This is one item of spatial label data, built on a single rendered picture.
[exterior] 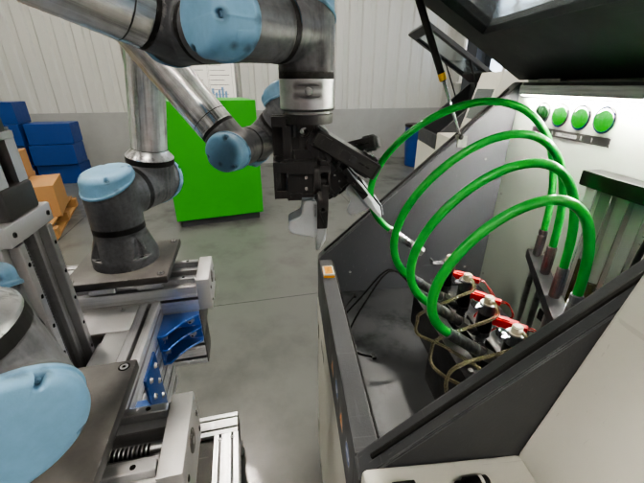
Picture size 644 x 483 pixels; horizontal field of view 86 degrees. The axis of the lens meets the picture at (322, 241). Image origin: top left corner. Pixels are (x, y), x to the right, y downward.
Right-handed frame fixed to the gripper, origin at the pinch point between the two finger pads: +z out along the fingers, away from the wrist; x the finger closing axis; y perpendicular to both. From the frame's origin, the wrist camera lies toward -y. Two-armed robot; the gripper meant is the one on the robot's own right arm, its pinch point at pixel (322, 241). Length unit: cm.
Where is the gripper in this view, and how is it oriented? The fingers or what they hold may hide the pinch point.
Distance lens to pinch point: 57.1
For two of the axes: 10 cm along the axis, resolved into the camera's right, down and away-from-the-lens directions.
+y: -10.0, 0.4, -0.9
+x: 0.9, 4.1, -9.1
